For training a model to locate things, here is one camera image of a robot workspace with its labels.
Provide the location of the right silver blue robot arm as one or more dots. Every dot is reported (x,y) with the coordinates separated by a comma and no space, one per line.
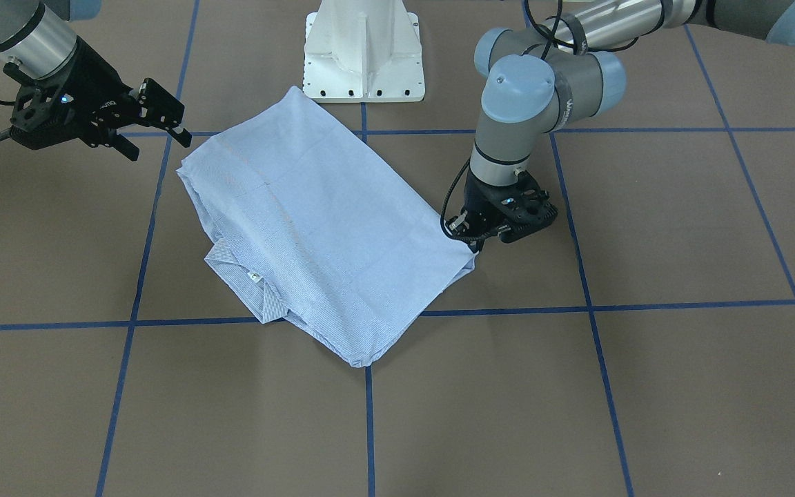
(38,36)

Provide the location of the blue striped button shirt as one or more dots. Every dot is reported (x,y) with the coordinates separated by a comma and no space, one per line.
(310,225)

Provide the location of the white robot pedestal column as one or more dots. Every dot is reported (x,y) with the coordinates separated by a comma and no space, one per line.
(363,52)

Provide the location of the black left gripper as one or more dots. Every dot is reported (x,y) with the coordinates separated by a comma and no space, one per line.
(479,200)

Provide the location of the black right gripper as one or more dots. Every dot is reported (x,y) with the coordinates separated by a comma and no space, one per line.
(89,81)

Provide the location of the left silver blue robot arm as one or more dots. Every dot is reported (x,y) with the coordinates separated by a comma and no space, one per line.
(554,73)

